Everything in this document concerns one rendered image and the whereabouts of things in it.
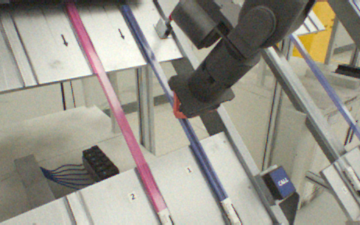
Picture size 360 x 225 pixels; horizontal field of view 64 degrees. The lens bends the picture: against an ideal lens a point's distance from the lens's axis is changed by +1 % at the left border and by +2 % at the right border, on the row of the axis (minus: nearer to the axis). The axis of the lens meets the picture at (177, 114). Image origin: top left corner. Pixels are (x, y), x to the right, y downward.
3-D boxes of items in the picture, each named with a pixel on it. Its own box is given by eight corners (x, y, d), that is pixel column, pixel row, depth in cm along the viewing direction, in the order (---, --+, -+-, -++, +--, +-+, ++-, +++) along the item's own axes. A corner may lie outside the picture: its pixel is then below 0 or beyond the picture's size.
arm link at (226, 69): (251, 67, 34) (273, 50, 37) (213, 24, 34) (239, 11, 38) (220, 95, 39) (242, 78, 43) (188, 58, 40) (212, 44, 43)
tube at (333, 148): (369, 205, 56) (375, 204, 55) (366, 208, 55) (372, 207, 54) (240, 5, 68) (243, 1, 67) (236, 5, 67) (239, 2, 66)
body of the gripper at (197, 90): (164, 82, 45) (184, 55, 39) (212, 70, 50) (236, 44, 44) (183, 118, 43) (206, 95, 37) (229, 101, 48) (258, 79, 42)
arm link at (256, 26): (280, 25, 28) (305, 11, 34) (207, -58, 29) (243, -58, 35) (211, 91, 37) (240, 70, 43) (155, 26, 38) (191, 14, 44)
